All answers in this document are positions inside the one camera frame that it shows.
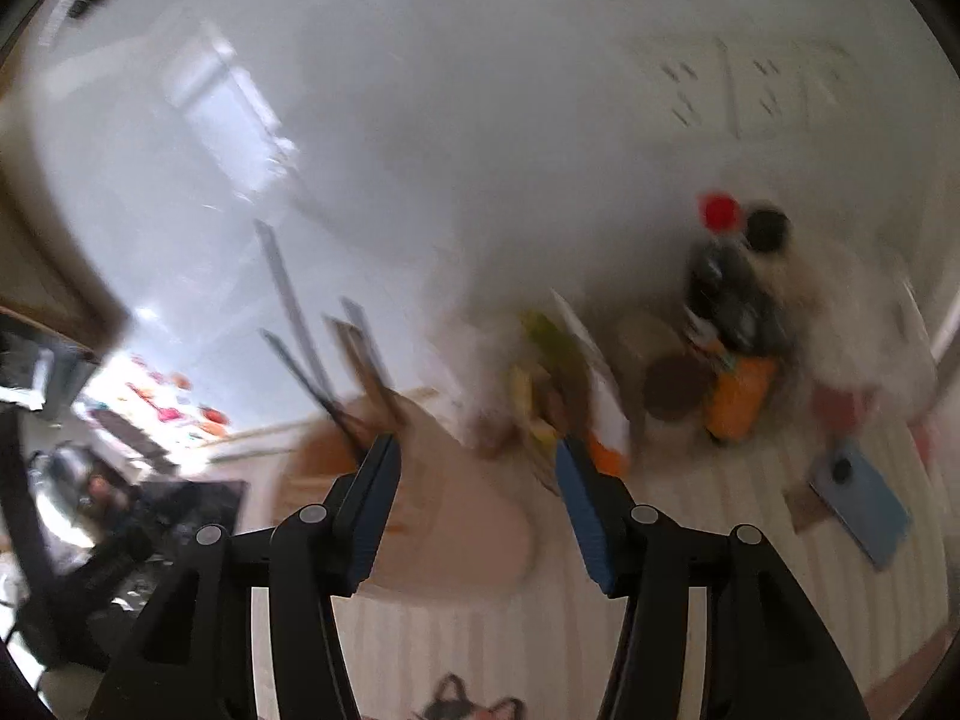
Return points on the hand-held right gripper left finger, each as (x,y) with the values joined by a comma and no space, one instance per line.
(371,517)

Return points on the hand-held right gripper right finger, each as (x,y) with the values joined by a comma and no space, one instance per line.
(592,525)

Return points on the cream utensil holder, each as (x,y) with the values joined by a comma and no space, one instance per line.
(450,525)

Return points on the bunch of chopsticks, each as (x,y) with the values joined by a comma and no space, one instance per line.
(367,367)

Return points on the orange packet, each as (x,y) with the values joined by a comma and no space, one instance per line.
(616,459)

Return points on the steel cooking pot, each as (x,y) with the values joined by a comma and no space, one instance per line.
(67,480)

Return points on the black gas stove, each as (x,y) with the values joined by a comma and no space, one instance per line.
(210,502)

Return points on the white paper packet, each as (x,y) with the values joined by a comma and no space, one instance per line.
(607,405)

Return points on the striped cat print mat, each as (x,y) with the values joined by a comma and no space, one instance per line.
(712,630)

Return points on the jar with dark lid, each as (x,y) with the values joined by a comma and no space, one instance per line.
(679,390)

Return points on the clear plastic bag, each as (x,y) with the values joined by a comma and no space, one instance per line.
(469,360)

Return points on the bottle with orange label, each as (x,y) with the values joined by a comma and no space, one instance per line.
(739,405)

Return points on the green yellow packet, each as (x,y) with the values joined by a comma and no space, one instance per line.
(547,337)

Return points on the blue smartphone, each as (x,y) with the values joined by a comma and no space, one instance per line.
(862,510)

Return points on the red item in bag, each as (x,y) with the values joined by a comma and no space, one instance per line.
(844,409)

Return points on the white plastic bag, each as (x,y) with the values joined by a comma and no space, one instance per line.
(847,330)

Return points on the dark bottle with red cap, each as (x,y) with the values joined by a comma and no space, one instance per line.
(720,211)

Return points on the colourful wall stickers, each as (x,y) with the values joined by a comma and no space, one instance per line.
(165,412)

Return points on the white wall socket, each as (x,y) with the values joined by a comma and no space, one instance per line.
(679,86)
(765,90)

